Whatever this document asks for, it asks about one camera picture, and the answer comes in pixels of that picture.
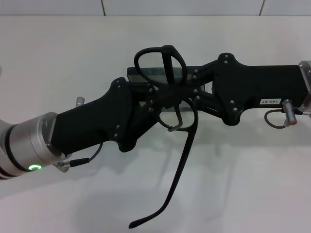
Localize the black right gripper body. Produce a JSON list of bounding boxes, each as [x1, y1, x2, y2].
[[211, 52, 307, 126]]

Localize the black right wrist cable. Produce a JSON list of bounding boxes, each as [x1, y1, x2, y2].
[[264, 109, 288, 129]]

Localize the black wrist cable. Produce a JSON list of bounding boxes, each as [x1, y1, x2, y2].
[[264, 109, 288, 129], [69, 141, 104, 167]]

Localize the black glasses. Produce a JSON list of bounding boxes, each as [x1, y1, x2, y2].
[[128, 44, 199, 230]]

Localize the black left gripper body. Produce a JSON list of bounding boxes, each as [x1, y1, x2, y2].
[[49, 77, 137, 154]]

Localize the black glasses case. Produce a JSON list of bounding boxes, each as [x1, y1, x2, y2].
[[126, 66, 215, 113]]

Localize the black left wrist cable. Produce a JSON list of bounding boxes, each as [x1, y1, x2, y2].
[[69, 141, 104, 167]]

